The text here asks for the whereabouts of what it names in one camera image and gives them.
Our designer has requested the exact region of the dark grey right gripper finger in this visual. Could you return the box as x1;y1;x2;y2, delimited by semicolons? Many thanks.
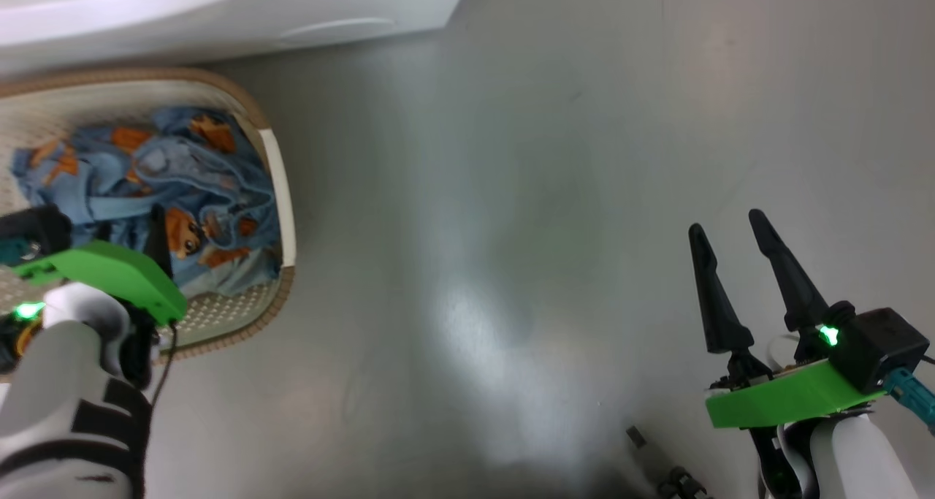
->
748;208;830;332
688;224;755;355

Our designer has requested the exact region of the teal right camera cable plug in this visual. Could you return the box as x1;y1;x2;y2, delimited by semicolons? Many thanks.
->
884;367;935;434

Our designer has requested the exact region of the white washing machine body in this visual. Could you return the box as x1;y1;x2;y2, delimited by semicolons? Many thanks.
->
0;0;476;72

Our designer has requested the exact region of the blue patterned cloth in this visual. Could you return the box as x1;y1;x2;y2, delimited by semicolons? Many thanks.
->
11;104;284;299

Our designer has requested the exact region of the cream perforated laundry basket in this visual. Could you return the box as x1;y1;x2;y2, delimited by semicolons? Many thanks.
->
0;66;297;374

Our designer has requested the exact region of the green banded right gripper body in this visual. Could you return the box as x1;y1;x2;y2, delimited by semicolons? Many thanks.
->
705;324;888;428

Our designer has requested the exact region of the teal left camera cable plug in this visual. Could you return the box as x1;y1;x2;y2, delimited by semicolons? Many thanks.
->
0;237;41;266

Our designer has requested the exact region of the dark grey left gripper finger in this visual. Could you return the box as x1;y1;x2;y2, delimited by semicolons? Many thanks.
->
142;205;174;277

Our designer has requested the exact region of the teal camera cable plug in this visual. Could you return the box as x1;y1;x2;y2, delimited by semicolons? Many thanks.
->
0;237;41;266
884;367;935;434

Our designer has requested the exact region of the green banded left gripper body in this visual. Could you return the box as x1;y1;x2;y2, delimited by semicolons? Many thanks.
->
11;240;187;386

